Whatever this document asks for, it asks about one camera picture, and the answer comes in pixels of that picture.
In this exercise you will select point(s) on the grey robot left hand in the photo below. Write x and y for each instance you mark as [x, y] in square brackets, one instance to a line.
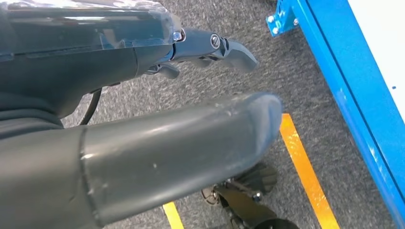
[142, 164]

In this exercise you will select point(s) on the blue metal shelf rack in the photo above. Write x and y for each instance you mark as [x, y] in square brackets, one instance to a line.
[364, 94]

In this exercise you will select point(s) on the yellow floor tape square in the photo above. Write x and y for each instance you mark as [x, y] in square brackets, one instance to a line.
[304, 170]

